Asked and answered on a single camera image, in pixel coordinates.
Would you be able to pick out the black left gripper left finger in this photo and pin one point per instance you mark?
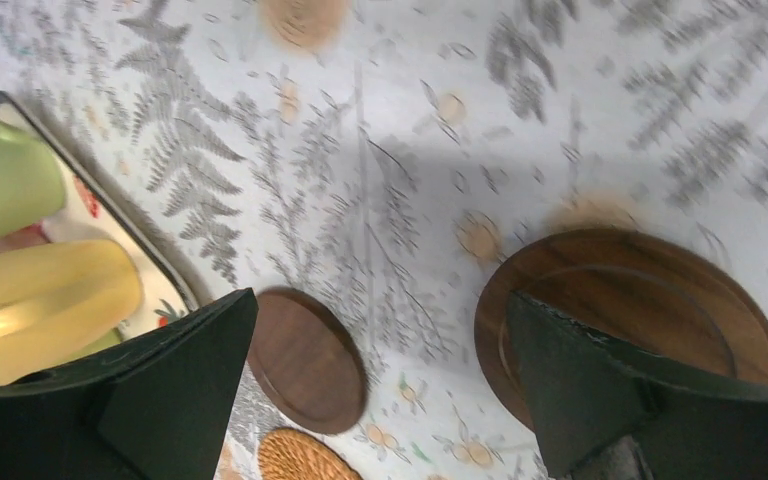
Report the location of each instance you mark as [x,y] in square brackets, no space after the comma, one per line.
[153,407]

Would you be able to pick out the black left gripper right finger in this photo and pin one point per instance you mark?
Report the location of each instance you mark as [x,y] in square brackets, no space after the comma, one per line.
[603,408]

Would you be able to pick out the yellow mug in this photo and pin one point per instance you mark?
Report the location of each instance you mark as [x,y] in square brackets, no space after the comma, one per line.
[58,298]

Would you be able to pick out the dark wooden coaster under mug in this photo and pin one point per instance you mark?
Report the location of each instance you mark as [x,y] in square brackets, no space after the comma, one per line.
[633,286]

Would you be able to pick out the woven rattan coaster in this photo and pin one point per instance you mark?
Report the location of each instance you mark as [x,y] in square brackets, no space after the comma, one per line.
[290,454]

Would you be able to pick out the small dark wooden coaster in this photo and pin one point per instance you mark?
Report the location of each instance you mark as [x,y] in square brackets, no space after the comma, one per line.
[306,362]

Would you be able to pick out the light bamboo coaster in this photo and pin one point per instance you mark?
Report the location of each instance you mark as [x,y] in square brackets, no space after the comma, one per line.
[303,25]

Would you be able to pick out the strawberry print tray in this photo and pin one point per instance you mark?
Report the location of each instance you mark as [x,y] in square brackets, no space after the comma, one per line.
[90,213]

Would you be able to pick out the green mug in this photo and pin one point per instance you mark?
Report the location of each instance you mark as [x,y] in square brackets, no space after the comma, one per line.
[31,184]

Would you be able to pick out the floral tablecloth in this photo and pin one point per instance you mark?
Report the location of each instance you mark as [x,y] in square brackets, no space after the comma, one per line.
[393,171]

